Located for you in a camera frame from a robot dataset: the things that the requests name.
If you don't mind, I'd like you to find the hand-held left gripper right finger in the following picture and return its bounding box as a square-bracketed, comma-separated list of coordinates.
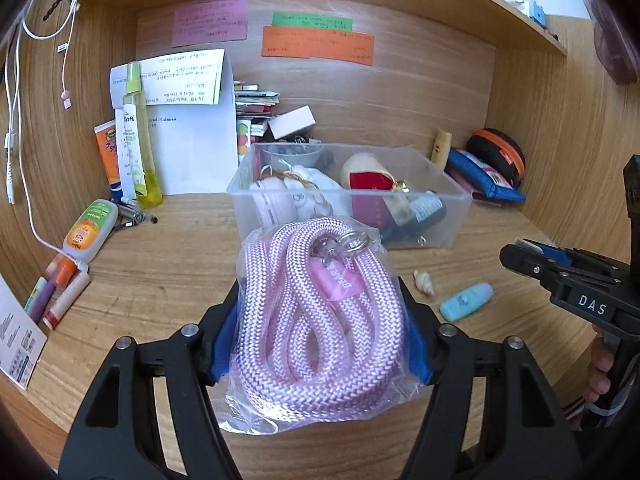
[397, 280, 583, 480]

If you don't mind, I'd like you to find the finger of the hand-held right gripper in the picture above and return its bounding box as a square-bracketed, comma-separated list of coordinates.
[517, 238, 624, 279]
[500, 243, 569, 289]

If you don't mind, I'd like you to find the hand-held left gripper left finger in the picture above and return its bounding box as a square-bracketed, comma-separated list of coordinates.
[57, 280, 242, 480]

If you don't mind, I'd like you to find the light blue small bottle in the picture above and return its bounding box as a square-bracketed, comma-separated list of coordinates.
[439, 282, 495, 323]

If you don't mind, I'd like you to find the pink rope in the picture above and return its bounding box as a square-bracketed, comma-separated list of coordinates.
[220, 215, 432, 436]

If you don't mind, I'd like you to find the clear plastic storage box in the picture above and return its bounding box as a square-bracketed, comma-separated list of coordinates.
[226, 142, 473, 251]

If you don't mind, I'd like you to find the cream round container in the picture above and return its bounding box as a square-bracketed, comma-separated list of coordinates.
[340, 152, 397, 192]

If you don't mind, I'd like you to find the person's right hand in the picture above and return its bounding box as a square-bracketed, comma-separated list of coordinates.
[584, 325, 619, 407]

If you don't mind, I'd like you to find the blue zip pouch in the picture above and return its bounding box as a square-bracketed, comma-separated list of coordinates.
[445, 147, 527, 205]

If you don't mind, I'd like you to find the wooden desk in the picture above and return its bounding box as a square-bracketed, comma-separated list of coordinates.
[0, 180, 603, 480]

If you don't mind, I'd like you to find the black and orange case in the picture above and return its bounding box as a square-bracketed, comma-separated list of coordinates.
[465, 129, 527, 190]

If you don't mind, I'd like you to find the dark bottle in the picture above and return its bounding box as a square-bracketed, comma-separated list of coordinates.
[382, 191, 448, 242]

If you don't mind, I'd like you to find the pale yellow tube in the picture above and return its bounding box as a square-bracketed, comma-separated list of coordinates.
[431, 130, 452, 166]

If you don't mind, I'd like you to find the pink and white round pad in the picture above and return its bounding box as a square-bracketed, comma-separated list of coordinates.
[248, 177, 302, 227]

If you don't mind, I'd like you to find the red and white stick tube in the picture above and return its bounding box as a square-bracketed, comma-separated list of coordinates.
[42, 272, 92, 331]

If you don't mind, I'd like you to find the bundle of metal pens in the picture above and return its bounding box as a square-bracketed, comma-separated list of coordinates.
[107, 195, 159, 234]

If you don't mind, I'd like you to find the orange marker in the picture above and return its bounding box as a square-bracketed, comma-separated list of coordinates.
[45, 255, 80, 288]

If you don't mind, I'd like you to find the clear bottle with orange label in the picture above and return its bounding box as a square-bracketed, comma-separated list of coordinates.
[62, 199, 120, 265]

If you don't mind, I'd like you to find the white cloth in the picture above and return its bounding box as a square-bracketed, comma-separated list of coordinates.
[285, 165, 347, 222]

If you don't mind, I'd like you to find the purple and green marker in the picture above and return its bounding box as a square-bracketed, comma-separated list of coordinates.
[22, 276, 55, 325]

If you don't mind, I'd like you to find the white folded paper sheet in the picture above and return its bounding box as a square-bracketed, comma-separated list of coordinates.
[109, 49, 240, 196]

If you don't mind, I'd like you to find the white printed card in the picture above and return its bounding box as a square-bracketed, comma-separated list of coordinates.
[0, 275, 49, 392]

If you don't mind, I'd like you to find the yellow-green spray bottle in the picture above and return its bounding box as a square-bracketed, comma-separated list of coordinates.
[116, 61, 164, 209]

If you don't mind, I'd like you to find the clear plastic cup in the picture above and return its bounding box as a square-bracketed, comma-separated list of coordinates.
[261, 142, 325, 167]

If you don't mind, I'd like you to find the dark maroon object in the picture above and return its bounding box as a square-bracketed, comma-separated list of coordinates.
[592, 0, 640, 86]

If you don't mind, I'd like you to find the orange tube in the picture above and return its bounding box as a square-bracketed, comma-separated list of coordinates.
[94, 121, 124, 199]

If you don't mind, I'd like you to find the small white box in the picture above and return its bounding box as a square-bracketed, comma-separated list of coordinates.
[267, 106, 317, 142]

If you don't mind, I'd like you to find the stack of printed packets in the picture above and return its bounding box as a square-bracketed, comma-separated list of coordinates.
[234, 81, 280, 136]

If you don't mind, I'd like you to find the orange paper note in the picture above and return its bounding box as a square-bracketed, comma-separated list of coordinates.
[260, 25, 376, 67]

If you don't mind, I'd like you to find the green paper note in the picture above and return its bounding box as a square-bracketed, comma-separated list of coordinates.
[272, 11, 353, 31]

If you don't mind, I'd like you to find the pink paper note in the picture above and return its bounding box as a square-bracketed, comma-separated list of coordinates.
[172, 0, 249, 47]

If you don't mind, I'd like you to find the long white cable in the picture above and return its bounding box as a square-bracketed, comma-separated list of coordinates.
[0, 10, 86, 272]

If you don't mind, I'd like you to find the white cable with pink plug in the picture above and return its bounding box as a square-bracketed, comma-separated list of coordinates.
[22, 0, 85, 110]

